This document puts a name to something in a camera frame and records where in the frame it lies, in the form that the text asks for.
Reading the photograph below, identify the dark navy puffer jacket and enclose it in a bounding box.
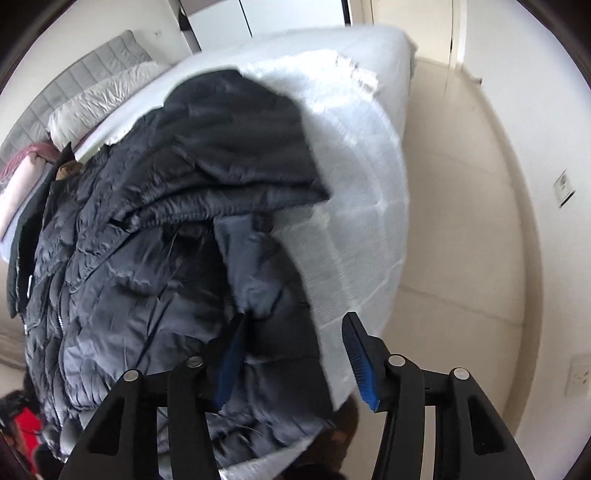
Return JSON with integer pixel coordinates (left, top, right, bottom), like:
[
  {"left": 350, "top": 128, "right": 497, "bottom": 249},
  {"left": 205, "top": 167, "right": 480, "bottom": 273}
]
[{"left": 7, "top": 70, "right": 332, "bottom": 467}]

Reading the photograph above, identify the cream bedroom door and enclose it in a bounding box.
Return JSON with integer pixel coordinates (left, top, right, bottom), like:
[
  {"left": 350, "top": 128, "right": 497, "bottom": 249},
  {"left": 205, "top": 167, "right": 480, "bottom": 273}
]
[{"left": 348, "top": 0, "right": 468, "bottom": 70}]

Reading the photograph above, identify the red bag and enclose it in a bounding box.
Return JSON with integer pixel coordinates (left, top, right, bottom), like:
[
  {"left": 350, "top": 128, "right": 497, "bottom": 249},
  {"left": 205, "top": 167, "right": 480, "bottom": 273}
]
[{"left": 1, "top": 390, "right": 44, "bottom": 479}]

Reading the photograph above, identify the dark green coat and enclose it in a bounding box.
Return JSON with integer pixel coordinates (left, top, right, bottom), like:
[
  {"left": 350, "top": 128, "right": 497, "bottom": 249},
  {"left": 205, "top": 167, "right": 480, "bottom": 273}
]
[{"left": 6, "top": 143, "right": 76, "bottom": 318}]

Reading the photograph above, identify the brown fur hood trim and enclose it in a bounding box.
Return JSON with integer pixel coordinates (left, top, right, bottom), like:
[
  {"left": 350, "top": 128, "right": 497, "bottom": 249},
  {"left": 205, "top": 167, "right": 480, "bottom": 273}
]
[{"left": 55, "top": 160, "right": 84, "bottom": 181}]

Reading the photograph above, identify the pink folded quilt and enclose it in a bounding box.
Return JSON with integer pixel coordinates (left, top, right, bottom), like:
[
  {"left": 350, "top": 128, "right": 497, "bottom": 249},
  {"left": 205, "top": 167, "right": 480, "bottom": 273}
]
[{"left": 1, "top": 142, "right": 59, "bottom": 237}]

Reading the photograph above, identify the white cream pillow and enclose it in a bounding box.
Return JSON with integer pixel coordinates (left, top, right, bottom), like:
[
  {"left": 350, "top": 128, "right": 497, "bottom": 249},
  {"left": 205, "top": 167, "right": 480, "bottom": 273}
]
[{"left": 47, "top": 61, "right": 170, "bottom": 150}]

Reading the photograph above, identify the white bed mattress sheet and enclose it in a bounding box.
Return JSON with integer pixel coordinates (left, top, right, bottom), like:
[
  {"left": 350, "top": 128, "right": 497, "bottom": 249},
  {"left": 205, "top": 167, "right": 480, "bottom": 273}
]
[{"left": 0, "top": 25, "right": 419, "bottom": 264}]

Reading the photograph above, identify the grey padded headboard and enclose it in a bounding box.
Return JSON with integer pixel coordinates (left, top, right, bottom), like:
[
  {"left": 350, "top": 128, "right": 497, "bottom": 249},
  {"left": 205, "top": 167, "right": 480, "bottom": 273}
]
[{"left": 1, "top": 30, "right": 152, "bottom": 167}]

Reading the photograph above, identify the white sliding wardrobe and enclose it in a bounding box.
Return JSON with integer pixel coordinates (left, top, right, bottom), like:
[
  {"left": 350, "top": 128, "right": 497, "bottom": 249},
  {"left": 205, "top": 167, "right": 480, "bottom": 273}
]
[{"left": 179, "top": 0, "right": 351, "bottom": 51}]

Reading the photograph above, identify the lower wall socket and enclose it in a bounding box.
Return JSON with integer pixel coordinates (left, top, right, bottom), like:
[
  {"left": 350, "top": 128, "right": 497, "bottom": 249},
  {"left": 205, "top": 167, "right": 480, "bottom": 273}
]
[{"left": 565, "top": 354, "right": 591, "bottom": 398}]

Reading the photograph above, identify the wall power socket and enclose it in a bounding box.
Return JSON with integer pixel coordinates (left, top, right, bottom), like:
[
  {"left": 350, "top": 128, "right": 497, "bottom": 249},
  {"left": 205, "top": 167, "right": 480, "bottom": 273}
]
[{"left": 554, "top": 171, "right": 576, "bottom": 208}]

